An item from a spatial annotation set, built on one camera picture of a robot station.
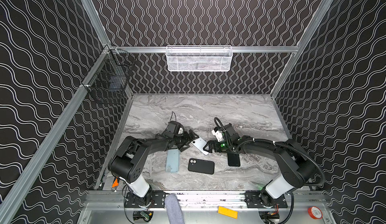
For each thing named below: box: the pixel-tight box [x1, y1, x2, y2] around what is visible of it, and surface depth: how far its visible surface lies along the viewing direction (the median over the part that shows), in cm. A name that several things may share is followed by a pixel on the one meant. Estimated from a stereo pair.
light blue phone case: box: [165, 148, 180, 174], surface depth 89 cm
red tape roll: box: [307, 205, 324, 220], surface depth 71 cm
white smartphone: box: [190, 137, 210, 156], surface depth 96 cm
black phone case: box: [187, 158, 215, 175], surface depth 87 cm
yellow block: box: [217, 205, 239, 220], surface depth 73 cm
